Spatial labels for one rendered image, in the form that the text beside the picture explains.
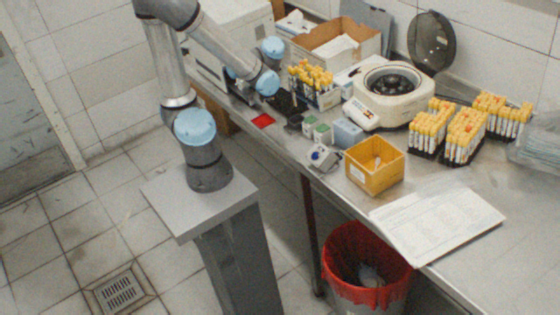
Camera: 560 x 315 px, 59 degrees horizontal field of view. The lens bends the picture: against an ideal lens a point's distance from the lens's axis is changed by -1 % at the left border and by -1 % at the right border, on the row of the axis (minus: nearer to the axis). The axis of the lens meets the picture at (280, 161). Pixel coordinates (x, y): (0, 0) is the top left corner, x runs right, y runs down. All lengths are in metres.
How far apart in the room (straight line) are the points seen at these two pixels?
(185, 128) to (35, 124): 1.88
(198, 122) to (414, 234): 0.68
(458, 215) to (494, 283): 0.22
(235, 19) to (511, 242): 1.22
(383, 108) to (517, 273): 0.67
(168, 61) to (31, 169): 2.02
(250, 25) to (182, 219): 0.85
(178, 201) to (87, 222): 1.55
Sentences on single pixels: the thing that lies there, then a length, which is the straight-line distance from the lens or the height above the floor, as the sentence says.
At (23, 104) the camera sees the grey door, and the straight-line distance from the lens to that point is 3.18.
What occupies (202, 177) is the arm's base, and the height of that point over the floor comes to 0.97.
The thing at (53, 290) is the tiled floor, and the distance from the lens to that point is 2.83.
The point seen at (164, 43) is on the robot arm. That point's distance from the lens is 1.46.
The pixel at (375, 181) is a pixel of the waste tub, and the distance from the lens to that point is 1.48.
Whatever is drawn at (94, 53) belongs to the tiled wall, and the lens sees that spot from 3.23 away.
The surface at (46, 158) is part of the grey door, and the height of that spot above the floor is 0.19.
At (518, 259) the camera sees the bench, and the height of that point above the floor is 0.87.
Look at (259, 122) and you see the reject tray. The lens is 1.86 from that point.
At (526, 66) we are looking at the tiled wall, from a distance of 1.76.
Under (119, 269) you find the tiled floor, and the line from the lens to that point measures 2.74.
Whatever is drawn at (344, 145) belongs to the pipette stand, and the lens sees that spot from 1.66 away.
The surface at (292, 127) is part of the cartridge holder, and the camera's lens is 1.77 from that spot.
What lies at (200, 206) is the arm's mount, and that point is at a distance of 1.52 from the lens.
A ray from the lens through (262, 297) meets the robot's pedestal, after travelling 2.00.
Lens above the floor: 1.96
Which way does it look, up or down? 41 degrees down
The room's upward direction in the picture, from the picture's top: 10 degrees counter-clockwise
